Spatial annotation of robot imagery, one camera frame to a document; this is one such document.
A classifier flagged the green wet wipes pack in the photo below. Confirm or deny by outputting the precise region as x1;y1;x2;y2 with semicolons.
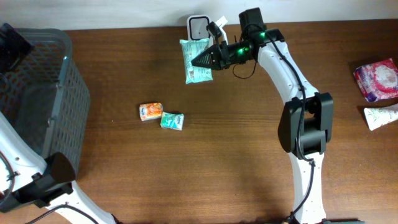
180;38;213;84

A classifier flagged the small green tissue packet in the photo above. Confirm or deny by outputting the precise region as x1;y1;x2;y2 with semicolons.
160;112;185;131

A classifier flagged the orange tissue packet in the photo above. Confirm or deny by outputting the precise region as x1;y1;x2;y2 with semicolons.
139;103;163;121

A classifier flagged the red purple tissue pack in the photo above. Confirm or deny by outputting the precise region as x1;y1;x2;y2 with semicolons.
353;58;397;103

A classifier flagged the white cream tube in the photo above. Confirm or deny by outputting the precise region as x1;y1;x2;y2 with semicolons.
364;104;397;131

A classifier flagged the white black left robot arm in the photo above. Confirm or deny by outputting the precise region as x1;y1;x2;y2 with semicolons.
1;23;117;223

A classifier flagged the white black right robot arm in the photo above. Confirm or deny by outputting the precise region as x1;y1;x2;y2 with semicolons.
192;7;333;223

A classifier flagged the white barcode scanner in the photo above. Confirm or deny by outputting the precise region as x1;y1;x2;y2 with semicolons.
187;15;213;47

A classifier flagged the grey plastic basket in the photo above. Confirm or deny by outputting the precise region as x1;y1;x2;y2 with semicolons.
1;28;90;170

